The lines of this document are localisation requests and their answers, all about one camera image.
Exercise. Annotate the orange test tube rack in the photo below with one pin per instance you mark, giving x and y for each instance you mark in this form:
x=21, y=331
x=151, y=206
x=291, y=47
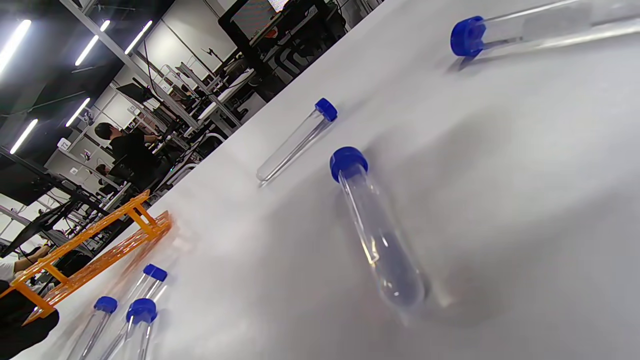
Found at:
x=152, y=229

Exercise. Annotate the computer monitor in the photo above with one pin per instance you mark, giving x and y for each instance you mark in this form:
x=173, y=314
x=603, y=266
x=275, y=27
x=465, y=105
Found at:
x=252, y=12

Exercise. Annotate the ceiling light strip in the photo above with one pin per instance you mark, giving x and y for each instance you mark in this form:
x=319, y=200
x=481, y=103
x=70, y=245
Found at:
x=23, y=136
x=78, y=112
x=138, y=37
x=15, y=45
x=91, y=44

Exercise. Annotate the black office chair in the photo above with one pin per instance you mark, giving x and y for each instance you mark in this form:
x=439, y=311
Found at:
x=300, y=55

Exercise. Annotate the clear test tube blue cap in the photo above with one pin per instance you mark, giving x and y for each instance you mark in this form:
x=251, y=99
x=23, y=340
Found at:
x=380, y=240
x=295, y=145
x=155, y=273
x=141, y=310
x=105, y=304
x=467, y=36

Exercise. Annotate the white metal frame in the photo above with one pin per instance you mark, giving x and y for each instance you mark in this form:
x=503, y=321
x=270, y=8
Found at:
x=125, y=59

